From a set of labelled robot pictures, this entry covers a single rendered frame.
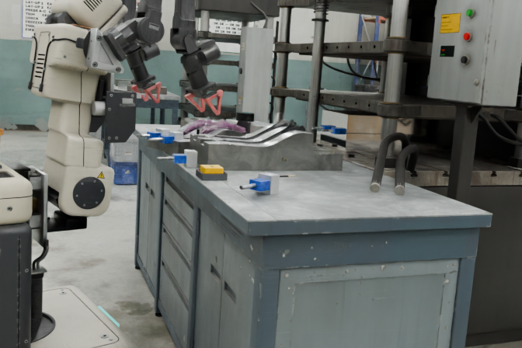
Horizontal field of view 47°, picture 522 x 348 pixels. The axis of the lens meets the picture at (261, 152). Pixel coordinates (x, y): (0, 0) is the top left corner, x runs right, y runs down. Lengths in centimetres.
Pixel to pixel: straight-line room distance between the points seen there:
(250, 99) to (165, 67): 308
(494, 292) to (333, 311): 136
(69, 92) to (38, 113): 735
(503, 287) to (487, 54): 113
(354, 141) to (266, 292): 144
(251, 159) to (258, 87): 446
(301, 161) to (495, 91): 70
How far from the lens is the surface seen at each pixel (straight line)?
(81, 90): 193
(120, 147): 554
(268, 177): 166
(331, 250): 151
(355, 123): 278
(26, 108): 927
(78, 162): 192
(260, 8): 679
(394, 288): 165
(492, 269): 279
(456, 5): 230
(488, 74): 217
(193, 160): 201
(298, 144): 207
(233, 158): 200
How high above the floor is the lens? 115
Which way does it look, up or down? 8 degrees down
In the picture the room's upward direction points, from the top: 4 degrees clockwise
